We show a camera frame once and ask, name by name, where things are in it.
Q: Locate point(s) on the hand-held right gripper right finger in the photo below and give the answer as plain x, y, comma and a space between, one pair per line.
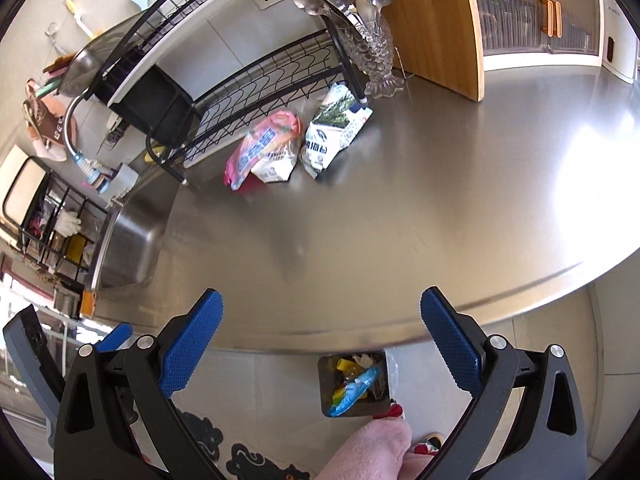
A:
450, 345

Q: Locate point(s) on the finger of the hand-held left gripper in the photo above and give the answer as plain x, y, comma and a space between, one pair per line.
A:
30, 332
117, 336

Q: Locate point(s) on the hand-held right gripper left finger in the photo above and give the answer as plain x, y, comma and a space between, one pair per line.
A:
190, 345

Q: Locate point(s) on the blue snack packet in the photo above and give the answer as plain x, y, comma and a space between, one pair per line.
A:
352, 392

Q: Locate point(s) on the dark trash bin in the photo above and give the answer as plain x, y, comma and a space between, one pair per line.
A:
327, 375

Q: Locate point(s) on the red patterned slipper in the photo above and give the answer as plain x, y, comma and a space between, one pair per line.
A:
426, 445
390, 410

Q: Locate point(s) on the black shelf rack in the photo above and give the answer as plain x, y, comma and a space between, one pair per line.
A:
50, 245

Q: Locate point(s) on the steel sink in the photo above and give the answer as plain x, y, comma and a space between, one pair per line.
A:
130, 240

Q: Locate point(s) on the white glove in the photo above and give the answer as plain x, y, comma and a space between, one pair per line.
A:
67, 222

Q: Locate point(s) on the black cartoon floor mat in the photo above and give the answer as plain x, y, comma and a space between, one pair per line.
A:
260, 462

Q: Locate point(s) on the white holder cup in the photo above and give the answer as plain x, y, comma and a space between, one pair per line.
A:
127, 177

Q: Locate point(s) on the yellow sponge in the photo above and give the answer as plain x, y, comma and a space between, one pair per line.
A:
155, 152

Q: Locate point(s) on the pink brown hanging towel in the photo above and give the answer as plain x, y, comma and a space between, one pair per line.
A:
52, 130

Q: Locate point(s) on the metal faucet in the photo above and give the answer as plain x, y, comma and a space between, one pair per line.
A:
67, 125

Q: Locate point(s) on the pink snack packet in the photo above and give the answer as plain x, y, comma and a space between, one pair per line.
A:
260, 145

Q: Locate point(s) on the black utensil caddy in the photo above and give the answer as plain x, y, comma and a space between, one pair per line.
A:
145, 105

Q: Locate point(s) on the beige hanging towel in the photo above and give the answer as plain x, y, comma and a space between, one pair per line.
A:
31, 97

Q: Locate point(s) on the white green milk pouch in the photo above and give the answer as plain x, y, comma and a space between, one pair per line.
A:
330, 125

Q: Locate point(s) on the metal colander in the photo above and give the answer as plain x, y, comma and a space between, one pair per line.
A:
95, 60

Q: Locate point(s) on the white drip tray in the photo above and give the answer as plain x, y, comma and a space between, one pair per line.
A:
165, 50

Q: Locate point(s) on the glass utensil holder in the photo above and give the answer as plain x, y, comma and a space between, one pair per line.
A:
372, 55

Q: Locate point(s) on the yellow bottle brush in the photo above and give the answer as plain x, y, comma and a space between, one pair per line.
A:
80, 20

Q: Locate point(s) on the wooden cutting board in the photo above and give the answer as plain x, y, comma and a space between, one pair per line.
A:
430, 20

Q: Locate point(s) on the cream storage cabinet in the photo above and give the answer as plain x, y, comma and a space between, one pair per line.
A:
525, 20

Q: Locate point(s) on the white spoon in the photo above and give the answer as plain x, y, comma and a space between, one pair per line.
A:
364, 5

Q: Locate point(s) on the white electric kettle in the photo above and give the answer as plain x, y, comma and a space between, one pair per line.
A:
620, 35

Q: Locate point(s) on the metal wall hook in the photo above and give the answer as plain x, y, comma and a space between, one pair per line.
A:
54, 35

